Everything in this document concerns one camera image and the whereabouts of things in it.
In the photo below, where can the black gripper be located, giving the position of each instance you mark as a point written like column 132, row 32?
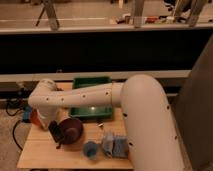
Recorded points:
column 55, row 131

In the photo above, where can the orange object behind arm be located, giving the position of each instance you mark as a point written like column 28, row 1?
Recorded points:
column 34, row 118

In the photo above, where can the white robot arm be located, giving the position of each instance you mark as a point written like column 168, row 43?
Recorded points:
column 151, row 130

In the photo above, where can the dark purple bowl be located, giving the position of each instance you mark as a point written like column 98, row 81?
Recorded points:
column 72, row 129

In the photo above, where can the blue box on floor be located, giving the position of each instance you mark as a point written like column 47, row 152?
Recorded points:
column 26, row 114

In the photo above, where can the green plastic tray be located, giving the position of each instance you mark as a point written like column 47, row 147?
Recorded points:
column 91, row 113

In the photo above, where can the blue plastic cup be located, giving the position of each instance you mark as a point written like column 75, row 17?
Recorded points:
column 90, row 149

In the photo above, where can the blue grey folded cloth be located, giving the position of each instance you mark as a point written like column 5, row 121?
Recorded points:
column 114, row 146

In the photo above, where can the grey chair back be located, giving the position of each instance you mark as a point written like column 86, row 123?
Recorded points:
column 193, row 109

